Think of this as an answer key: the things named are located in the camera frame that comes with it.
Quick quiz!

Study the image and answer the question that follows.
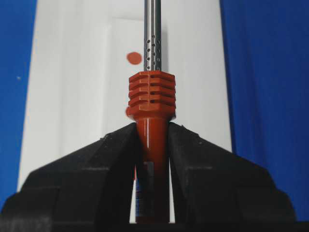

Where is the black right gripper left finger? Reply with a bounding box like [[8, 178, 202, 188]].
[[0, 123, 139, 232]]

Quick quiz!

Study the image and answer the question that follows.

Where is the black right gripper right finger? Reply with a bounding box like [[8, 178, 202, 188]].
[[168, 123, 296, 232]]

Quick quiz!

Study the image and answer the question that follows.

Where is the orange soldering iron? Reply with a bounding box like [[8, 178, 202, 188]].
[[126, 0, 176, 224]]

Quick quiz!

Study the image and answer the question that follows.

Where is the orange dot mark upper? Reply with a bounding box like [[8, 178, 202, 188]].
[[126, 52, 142, 65]]

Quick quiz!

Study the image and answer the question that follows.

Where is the white paper sheet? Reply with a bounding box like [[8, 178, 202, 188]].
[[16, 0, 233, 223]]

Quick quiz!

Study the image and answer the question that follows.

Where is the blue table cloth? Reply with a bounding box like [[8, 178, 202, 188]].
[[0, 0, 309, 221]]

